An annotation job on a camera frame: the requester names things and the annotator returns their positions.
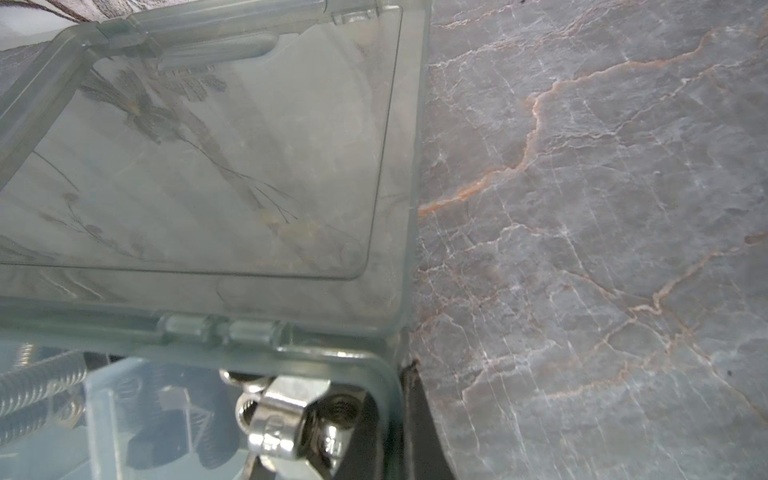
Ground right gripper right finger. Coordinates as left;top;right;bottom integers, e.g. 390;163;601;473
401;360;455;480

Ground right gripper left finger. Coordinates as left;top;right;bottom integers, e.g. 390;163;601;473
332;390;381;479

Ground green compartment organizer box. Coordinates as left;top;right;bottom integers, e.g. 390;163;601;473
1;1;432;479

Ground silver wing nuts in box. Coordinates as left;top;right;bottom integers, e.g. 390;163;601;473
219;370;367;479

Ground silver bolts in box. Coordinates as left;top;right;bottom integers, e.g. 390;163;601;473
1;343;88;447

